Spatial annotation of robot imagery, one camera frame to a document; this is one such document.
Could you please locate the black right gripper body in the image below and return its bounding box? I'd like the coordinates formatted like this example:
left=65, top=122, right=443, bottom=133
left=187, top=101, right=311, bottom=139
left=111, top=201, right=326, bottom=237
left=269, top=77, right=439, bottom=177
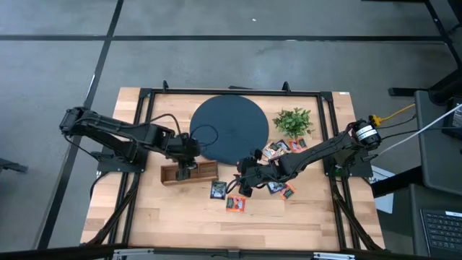
left=240, top=148, right=265, bottom=198

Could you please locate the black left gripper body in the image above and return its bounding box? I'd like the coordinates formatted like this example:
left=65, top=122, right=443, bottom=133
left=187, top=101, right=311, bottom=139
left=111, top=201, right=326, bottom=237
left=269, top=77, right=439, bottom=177
left=176, top=132, right=199, bottom=181

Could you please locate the dark blue tea packet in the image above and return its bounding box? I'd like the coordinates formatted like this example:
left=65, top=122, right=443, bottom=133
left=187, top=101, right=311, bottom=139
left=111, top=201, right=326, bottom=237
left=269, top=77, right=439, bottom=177
left=210, top=180, right=227, bottom=200
left=266, top=181, right=286, bottom=195

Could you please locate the wooden three-compartment tray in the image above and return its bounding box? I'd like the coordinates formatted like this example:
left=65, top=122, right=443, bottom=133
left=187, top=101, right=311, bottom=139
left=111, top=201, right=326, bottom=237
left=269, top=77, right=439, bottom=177
left=160, top=160, right=219, bottom=186

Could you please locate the round dark blue placemat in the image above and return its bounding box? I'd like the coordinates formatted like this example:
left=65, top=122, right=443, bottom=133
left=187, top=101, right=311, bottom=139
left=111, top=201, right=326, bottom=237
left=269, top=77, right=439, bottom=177
left=189, top=94, right=270, bottom=166

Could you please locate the green plant in white pot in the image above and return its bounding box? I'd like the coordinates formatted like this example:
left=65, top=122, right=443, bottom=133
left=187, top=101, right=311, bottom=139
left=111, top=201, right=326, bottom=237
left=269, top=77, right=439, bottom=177
left=272, top=107, right=314, bottom=140

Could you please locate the white paper sheet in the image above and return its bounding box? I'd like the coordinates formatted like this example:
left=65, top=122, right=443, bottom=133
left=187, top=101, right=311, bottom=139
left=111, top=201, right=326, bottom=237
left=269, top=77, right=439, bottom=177
left=370, top=165, right=396, bottom=215

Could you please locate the black desk leg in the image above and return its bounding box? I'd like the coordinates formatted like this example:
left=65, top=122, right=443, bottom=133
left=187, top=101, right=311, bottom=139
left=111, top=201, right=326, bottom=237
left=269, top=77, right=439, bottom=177
left=371, top=168, right=423, bottom=198

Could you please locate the black crossbar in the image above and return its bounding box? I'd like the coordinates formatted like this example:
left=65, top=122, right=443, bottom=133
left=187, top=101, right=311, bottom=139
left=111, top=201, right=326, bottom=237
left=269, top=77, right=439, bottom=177
left=0, top=244, right=462, bottom=260

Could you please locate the black chair foot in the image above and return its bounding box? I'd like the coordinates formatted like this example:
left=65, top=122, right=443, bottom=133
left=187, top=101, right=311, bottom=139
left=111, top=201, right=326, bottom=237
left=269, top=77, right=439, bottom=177
left=0, top=157, right=28, bottom=174

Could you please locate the grey side desk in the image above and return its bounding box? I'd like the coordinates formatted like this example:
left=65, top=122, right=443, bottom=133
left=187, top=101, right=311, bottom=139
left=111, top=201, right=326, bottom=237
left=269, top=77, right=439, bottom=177
left=414, top=90, right=462, bottom=196

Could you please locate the dark laptop keyboard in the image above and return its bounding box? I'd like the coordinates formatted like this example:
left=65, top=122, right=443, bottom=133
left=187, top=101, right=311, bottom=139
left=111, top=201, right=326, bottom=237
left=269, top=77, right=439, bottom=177
left=419, top=208, right=462, bottom=260

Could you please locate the black box device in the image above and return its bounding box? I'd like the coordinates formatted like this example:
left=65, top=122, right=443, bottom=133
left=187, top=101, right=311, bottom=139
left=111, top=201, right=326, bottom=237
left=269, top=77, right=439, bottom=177
left=442, top=97, right=462, bottom=140

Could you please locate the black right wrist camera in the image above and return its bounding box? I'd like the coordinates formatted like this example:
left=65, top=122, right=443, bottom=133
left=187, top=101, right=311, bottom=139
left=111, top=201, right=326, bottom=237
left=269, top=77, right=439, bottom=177
left=262, top=160, right=279, bottom=178

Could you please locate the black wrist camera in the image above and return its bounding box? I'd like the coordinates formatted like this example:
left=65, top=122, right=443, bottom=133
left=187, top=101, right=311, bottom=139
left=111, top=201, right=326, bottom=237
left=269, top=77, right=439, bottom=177
left=169, top=136, right=186, bottom=155
left=262, top=160, right=279, bottom=178

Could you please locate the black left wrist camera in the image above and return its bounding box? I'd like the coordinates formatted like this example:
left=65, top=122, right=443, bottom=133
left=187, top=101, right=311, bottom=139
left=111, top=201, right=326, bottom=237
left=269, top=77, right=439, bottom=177
left=169, top=136, right=186, bottom=155

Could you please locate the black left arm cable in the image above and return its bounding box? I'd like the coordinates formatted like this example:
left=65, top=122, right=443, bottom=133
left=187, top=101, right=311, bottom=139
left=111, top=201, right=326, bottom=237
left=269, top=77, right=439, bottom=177
left=149, top=113, right=219, bottom=150

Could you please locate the black metal table frame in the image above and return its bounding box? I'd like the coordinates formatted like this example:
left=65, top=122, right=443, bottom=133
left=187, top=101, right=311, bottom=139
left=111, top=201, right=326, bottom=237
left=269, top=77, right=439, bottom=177
left=82, top=79, right=385, bottom=252

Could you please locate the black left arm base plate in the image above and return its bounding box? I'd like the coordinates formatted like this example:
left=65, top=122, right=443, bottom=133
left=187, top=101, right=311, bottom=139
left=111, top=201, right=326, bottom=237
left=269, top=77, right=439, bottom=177
left=96, top=151, right=149, bottom=173

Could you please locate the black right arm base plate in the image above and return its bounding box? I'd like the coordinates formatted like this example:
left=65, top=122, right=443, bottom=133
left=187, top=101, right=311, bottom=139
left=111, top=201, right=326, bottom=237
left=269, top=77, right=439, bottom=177
left=322, top=153, right=373, bottom=178

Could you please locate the silver metal bracket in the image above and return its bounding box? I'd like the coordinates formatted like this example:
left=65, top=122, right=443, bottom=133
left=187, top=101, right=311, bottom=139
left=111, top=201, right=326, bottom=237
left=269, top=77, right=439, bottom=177
left=313, top=251, right=357, bottom=260
left=112, top=248, right=155, bottom=260

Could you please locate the yellow extension cable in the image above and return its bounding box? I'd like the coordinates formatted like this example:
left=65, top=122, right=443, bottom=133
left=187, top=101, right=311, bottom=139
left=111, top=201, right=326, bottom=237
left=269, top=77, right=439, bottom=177
left=368, top=103, right=416, bottom=127

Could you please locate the black power cable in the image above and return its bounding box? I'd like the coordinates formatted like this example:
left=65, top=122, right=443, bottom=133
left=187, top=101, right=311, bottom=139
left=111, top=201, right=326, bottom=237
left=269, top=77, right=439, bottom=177
left=378, top=114, right=418, bottom=130
left=380, top=126, right=447, bottom=141

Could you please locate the white cable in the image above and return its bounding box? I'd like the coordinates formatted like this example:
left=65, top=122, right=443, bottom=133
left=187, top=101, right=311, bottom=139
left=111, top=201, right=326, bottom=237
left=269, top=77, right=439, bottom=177
left=377, top=103, right=462, bottom=156

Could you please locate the black furniture leg frame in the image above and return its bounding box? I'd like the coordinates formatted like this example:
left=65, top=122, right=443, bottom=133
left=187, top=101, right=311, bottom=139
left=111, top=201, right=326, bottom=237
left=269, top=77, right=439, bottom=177
left=388, top=0, right=462, bottom=105

